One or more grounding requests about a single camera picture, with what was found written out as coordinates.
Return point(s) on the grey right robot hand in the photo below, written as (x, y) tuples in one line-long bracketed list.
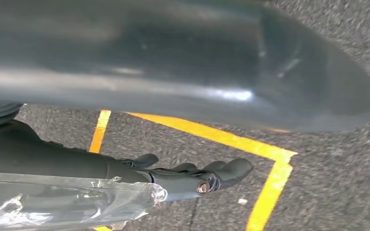
[(140, 57)]

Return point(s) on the yellow floor tape square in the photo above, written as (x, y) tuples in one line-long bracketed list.
[(267, 191)]

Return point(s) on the white scrap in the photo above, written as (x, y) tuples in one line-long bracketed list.
[(242, 201)]

